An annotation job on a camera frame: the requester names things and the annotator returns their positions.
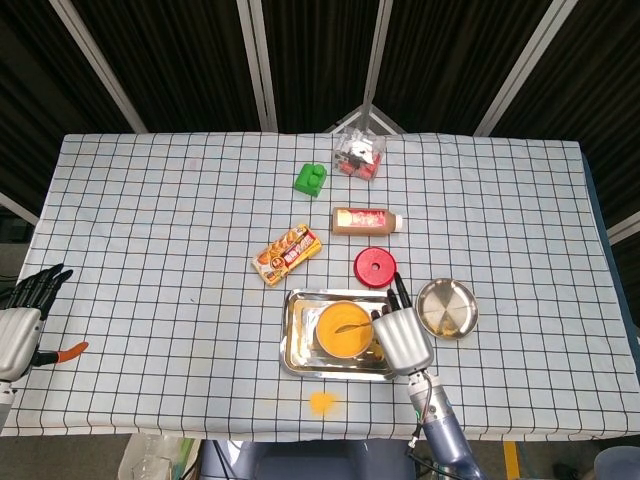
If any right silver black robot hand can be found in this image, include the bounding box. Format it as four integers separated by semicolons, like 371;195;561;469
370;271;434;376

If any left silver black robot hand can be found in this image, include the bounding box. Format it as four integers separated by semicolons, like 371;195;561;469
0;263;90;379

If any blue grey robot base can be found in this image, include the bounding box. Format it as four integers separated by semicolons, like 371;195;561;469
198;439;416;480

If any bowl of orange powder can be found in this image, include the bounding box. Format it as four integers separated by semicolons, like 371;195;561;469
313;301;376;360

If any orange powder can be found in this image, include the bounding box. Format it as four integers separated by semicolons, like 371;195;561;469
305;388;346;419

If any rectangular steel tray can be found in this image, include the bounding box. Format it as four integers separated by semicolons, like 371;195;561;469
278;288;404;382

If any round steel plate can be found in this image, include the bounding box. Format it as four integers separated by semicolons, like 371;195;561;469
415;277;480;341

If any red round disc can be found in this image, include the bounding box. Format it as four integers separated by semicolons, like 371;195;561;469
353;247;400;289

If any brown drink bottle red label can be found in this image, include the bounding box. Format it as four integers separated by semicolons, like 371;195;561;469
331;206;405;236

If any yellow curry box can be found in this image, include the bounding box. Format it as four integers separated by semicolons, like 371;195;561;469
251;223;324;288

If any white checkered tablecloth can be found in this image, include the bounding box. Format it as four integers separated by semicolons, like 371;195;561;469
0;131;640;442

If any green toy building block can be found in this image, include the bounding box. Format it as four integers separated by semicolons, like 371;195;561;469
292;162;329;201

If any clear plastic bag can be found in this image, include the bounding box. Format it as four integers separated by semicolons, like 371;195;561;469
117;433;199;480

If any clear plastic box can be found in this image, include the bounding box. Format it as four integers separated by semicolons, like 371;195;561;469
332;124;389;182

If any triangular screen foot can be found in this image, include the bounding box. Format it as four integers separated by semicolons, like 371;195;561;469
323;103;407;135

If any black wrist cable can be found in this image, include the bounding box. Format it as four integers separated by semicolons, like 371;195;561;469
405;379;436;471

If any white screen frame post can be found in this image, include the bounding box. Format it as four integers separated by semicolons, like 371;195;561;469
360;0;395;134
606;210;640;246
235;0;279;134
0;191;40;226
48;0;149;134
473;0;571;137

